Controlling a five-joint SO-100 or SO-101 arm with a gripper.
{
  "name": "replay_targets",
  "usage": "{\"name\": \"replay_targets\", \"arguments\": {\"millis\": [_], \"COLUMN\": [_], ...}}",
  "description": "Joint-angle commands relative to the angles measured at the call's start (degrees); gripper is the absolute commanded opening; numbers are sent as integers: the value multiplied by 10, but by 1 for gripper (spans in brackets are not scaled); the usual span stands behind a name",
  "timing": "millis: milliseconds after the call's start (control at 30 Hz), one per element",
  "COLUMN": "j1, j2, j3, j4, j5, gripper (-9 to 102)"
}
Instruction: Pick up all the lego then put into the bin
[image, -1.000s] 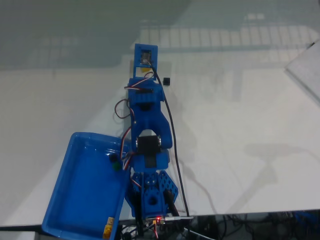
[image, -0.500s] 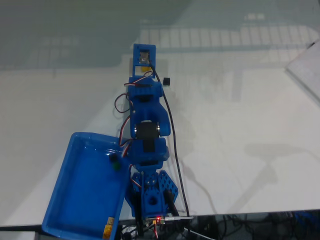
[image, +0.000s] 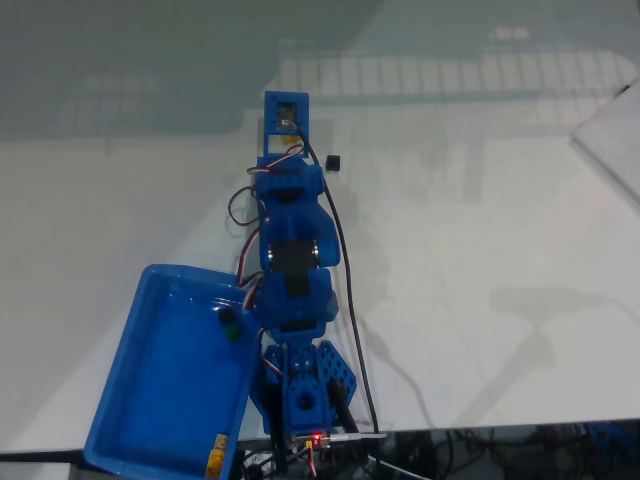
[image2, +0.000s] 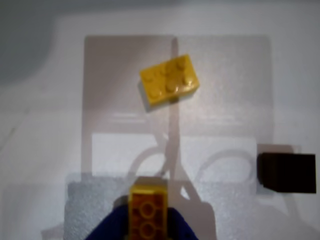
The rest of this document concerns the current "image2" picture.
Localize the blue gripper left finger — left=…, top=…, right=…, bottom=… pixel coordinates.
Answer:
left=87, top=203, right=130, bottom=240

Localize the black lego brick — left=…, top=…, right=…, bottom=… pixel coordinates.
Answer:
left=256, top=144, right=317, bottom=195

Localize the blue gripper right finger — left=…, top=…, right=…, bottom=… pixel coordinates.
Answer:
left=166, top=207, right=199, bottom=240

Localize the orange lego brick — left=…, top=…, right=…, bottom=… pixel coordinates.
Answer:
left=128, top=176, right=169, bottom=240

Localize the yellow lego brick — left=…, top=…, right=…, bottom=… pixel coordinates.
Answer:
left=139, top=53, right=201, bottom=113

